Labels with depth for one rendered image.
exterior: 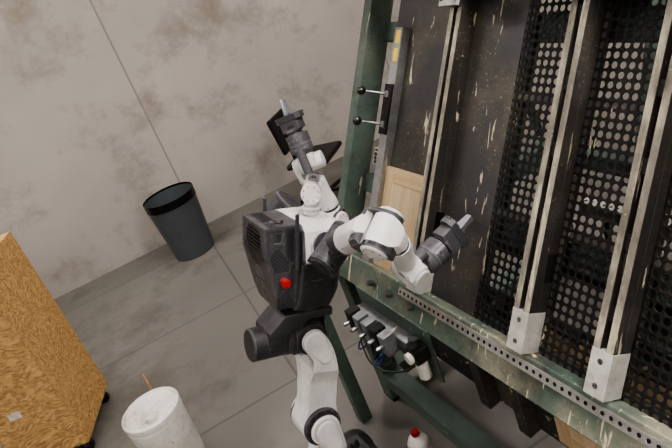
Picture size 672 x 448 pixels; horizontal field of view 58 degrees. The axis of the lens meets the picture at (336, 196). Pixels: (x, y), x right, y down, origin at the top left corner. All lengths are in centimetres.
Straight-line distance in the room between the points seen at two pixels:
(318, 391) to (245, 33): 417
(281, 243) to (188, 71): 399
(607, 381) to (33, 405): 297
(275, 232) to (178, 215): 343
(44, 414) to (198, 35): 341
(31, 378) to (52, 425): 33
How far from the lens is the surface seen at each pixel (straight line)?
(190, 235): 538
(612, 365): 170
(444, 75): 216
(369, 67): 266
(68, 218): 593
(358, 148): 267
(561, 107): 179
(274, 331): 205
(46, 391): 375
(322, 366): 218
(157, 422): 322
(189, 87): 578
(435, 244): 182
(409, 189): 234
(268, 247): 190
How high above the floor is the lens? 217
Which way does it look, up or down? 23 degrees down
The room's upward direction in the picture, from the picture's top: 21 degrees counter-clockwise
